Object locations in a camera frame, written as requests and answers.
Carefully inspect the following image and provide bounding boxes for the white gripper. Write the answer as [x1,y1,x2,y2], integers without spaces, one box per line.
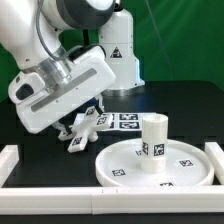
[14,46,116,135]

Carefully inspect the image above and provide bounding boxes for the white round table top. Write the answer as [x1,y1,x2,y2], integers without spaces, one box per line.
[95,138,214,187]

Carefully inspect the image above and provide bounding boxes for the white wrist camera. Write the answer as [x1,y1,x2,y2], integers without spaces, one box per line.
[8,72,45,104]

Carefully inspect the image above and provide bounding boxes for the white fence bar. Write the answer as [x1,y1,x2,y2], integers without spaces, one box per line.
[0,185,224,215]
[205,142,224,186]
[0,145,19,188]

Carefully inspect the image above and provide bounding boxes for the white cross table base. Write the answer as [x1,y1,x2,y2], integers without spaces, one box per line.
[58,106,113,153]

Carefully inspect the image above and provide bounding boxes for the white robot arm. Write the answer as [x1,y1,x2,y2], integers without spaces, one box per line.
[0,0,144,134]

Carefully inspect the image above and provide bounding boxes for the white left fence bar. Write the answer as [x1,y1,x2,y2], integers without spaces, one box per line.
[0,145,19,188]

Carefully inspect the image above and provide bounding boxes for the white front fence bar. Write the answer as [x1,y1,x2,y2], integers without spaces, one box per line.
[0,185,224,215]

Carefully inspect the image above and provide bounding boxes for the white marker sheet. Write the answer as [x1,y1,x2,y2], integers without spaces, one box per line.
[72,112,162,132]

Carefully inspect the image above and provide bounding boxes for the white right fence bar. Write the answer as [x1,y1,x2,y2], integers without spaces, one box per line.
[205,142,224,186]

